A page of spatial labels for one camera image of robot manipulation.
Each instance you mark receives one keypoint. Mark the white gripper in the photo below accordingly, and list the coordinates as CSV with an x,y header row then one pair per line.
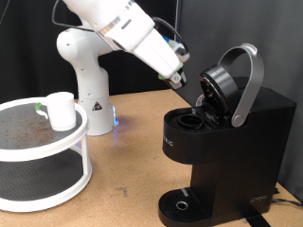
x,y
154,50

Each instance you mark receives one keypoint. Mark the black tape strip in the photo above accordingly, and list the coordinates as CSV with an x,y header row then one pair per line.
x,y
255,219

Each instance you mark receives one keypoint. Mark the white two-tier turntable shelf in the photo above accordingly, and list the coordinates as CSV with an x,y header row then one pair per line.
x,y
25,132

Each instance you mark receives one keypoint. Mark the clear water tank black lid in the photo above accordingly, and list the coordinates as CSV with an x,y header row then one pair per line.
x,y
241,82

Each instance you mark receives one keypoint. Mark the black curtain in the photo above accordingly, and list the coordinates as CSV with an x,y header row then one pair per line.
x,y
25,63

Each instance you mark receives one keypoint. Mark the black Keurig coffee machine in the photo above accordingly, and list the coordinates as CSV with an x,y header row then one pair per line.
x,y
246,151

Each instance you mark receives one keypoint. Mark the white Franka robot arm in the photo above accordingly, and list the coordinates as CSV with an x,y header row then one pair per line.
x,y
91,47

